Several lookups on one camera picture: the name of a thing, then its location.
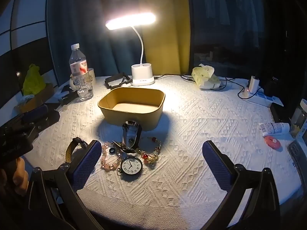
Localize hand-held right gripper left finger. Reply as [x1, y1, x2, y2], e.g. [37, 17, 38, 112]
[28, 139, 103, 230]

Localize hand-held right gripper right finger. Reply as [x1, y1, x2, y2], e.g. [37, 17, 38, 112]
[202, 140, 281, 230]

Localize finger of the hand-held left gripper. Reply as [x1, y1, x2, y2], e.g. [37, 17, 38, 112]
[29, 103, 61, 139]
[21, 104, 50, 125]

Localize items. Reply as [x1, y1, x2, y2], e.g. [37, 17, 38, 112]
[65, 137, 90, 164]

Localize pink bead bracelet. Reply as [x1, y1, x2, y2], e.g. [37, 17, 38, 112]
[101, 142, 123, 172]

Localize round pocket watch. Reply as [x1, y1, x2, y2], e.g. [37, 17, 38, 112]
[117, 156, 144, 176]

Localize yellow plastic bin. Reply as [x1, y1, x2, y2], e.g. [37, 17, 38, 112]
[98, 87, 166, 132]

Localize gold and red bead bracelet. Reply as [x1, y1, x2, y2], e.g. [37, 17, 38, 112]
[136, 136, 163, 165]

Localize person's left hand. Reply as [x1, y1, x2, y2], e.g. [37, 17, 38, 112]
[0, 157, 30, 197]

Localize cardboard box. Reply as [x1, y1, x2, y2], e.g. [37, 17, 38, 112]
[14, 84, 55, 113]

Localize green plastic bag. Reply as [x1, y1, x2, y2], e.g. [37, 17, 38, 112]
[22, 63, 46, 96]

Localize white textured tablecloth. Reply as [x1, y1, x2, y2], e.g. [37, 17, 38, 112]
[24, 75, 303, 221]

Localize pink round case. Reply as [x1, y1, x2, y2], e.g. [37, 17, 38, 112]
[264, 136, 281, 150]

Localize clear plastic water bottle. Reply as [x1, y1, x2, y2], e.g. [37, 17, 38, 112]
[69, 44, 94, 101]

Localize white cream tube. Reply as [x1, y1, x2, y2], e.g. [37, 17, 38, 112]
[258, 122, 290, 136]

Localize white power strip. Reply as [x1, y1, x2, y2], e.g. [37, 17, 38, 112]
[240, 89, 284, 107]

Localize black box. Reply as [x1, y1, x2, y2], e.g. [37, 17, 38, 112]
[271, 102, 292, 123]

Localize yellow tissue pack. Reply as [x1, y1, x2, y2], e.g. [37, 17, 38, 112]
[192, 63, 221, 90]

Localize white charger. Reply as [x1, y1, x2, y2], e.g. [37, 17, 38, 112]
[243, 75, 261, 99]

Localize clear plastic container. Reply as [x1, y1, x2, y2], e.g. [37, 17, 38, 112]
[289, 99, 307, 145]

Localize black power adapter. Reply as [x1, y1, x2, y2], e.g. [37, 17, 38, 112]
[264, 76, 280, 98]

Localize teal curtain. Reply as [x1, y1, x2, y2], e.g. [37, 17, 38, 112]
[47, 0, 139, 87]

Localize white desk lamp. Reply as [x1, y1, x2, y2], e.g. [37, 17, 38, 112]
[105, 12, 156, 87]

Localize yellow curtain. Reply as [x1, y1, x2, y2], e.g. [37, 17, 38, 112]
[136, 0, 190, 76]

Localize white mug with duck handle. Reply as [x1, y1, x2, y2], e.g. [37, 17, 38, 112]
[69, 68, 96, 90]

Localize black plastic frame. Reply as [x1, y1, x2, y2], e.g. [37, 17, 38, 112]
[104, 71, 132, 89]

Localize black charger cable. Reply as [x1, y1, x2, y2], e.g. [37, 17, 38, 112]
[181, 75, 251, 99]

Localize black lamp cable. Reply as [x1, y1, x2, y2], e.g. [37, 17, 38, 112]
[153, 74, 193, 81]

